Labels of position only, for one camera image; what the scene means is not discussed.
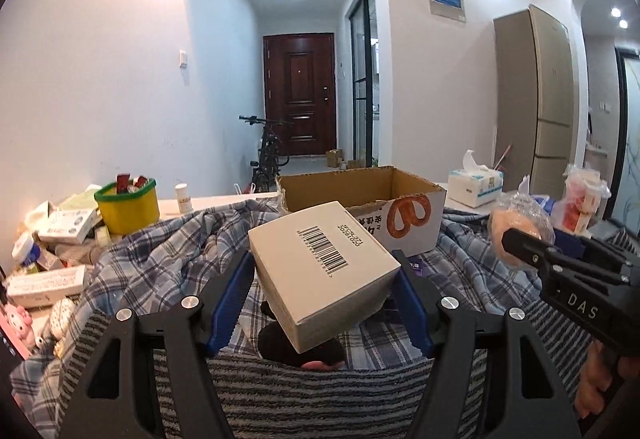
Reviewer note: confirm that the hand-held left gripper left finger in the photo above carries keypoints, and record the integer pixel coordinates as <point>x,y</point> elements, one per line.
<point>232,299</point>

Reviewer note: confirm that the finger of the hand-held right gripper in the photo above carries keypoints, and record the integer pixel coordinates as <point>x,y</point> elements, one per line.
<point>530,249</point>
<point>617,249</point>

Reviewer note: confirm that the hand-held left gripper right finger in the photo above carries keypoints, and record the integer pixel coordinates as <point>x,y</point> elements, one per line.
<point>412,314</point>

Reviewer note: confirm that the bagged bread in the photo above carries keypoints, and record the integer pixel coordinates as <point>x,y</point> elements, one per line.
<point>515,229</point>

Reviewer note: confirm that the purple cigarette pack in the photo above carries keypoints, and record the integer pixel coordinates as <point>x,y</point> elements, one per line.
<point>415,268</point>

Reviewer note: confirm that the black fabric item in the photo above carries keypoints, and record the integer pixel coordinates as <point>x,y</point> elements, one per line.
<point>280,344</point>

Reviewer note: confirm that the white barcode box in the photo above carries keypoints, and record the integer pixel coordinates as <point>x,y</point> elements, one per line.
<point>310,279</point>

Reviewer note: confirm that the pretzel print cardboard box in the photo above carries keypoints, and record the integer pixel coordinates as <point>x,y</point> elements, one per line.
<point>372,229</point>

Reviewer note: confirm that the person's right hand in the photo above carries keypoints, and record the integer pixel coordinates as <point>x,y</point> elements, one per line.
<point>595,384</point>

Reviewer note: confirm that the blue plastic box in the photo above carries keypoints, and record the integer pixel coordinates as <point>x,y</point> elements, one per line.
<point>570,241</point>

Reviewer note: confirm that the clear bag red white packaging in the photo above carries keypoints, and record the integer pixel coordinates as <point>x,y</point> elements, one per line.
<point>585,204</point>

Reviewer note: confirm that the white tissue pack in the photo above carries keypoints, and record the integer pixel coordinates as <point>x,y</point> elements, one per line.
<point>475,186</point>

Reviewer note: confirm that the blue plaid cloth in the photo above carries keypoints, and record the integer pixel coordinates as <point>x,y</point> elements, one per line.
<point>150,259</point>

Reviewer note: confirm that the broom sticks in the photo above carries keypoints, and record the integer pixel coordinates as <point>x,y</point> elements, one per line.
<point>502,156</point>

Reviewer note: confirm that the small white bottle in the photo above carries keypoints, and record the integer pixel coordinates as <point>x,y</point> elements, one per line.
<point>183,200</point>

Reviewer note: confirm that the dark patterned glass door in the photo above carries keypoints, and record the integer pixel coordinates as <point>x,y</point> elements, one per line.
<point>630,134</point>

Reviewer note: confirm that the grey striped towel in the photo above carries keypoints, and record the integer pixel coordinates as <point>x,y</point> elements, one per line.
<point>310,399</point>

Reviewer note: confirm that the yellow container green rim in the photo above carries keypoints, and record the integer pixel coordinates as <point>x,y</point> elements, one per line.
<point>127,214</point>

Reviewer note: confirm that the beige refrigerator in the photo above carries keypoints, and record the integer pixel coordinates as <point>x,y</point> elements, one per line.
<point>537,109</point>

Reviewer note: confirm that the red sachet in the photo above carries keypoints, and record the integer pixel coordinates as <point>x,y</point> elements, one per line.
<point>141,182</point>
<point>123,184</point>

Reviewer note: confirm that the black bicycle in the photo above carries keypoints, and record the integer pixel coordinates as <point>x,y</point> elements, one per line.
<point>267,154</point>

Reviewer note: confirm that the small cardboard floor box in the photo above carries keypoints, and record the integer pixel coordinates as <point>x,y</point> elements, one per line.
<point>357,164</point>
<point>335,158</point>

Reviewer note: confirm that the white spotted ornament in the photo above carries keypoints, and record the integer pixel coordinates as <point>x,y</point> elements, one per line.
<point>63,319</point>

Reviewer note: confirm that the white medicine box green logo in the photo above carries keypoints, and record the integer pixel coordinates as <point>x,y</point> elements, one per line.
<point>67,226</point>

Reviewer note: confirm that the pale green paper pad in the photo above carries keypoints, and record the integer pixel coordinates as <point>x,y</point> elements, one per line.
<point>80,199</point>

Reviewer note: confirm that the long white medicine box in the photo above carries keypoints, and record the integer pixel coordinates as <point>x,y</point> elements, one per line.
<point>45,286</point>

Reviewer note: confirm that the white jar blue label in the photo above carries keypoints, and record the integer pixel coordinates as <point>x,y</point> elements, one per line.
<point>25,251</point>

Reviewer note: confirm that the brown entrance door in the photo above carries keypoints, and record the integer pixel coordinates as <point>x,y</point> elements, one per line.
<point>299,94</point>

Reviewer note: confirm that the pink plush toy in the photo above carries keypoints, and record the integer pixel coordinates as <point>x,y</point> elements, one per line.
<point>17,326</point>

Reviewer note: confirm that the black framed glass door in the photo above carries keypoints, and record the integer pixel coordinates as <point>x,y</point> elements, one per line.
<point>361,79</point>

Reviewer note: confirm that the white light switch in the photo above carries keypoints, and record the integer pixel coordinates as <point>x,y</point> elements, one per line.
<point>183,59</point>

